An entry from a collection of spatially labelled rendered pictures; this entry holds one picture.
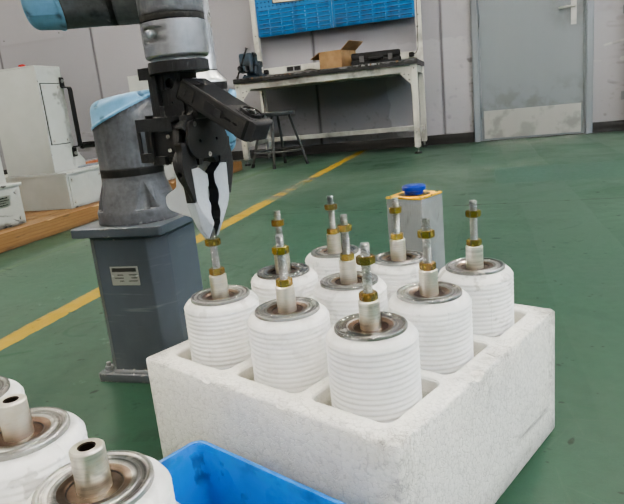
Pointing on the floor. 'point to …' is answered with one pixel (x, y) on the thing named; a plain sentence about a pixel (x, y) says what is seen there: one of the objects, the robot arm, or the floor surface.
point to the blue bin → (232, 479)
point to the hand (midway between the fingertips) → (214, 227)
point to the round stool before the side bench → (280, 139)
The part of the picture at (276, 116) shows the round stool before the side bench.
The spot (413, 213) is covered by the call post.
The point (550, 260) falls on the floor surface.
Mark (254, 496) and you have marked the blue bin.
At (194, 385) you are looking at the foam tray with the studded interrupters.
